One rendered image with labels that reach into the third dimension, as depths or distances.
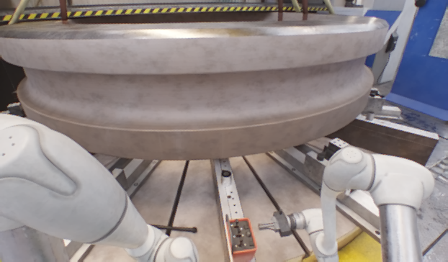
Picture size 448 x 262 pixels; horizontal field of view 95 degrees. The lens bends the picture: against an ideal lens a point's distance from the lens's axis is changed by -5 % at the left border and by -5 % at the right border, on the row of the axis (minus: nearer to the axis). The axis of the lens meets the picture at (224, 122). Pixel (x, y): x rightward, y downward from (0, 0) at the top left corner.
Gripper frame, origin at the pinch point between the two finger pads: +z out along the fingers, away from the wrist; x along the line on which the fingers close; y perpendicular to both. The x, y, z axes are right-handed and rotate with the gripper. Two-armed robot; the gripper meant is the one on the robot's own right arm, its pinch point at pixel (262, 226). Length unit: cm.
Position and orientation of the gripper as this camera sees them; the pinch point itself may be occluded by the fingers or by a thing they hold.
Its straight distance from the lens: 129.8
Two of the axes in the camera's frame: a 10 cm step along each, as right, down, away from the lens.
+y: -0.1, -8.8, -4.7
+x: 1.4, 4.7, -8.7
